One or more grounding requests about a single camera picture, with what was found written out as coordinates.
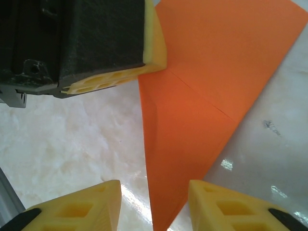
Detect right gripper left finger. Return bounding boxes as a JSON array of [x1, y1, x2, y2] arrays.
[[20, 180, 122, 231]]

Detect long aluminium mounting rail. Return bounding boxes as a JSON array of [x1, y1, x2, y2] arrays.
[[0, 166, 26, 215]]

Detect orange paper sheet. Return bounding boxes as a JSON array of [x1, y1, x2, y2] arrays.
[[138, 0, 308, 231]]

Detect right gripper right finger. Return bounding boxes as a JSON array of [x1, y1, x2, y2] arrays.
[[188, 179, 308, 231]]

